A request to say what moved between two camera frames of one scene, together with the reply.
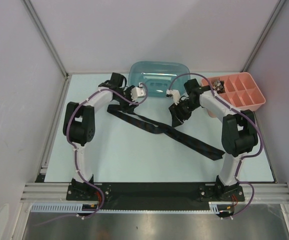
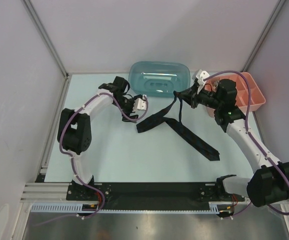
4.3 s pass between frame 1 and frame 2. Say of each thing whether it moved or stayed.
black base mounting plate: stayed
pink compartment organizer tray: stayed
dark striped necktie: moved
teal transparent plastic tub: stayed
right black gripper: moved
